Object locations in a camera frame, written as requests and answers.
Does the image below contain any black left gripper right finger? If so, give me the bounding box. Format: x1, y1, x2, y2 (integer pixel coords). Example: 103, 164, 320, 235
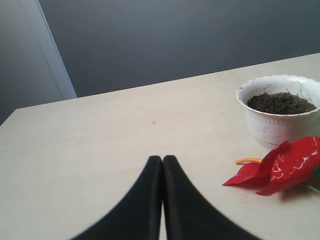
162, 155, 258, 240

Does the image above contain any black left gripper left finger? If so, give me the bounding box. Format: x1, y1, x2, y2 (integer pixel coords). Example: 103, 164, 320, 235
74, 156, 162, 240

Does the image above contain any red artificial anthurium flower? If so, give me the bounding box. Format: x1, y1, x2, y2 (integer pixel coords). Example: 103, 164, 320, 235
222, 136, 320, 196

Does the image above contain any white scalloped flower pot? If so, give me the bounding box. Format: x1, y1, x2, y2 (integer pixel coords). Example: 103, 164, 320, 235
236, 75, 320, 150

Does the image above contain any dark soil in pot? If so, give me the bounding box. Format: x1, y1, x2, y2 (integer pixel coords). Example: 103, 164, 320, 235
246, 92, 316, 115

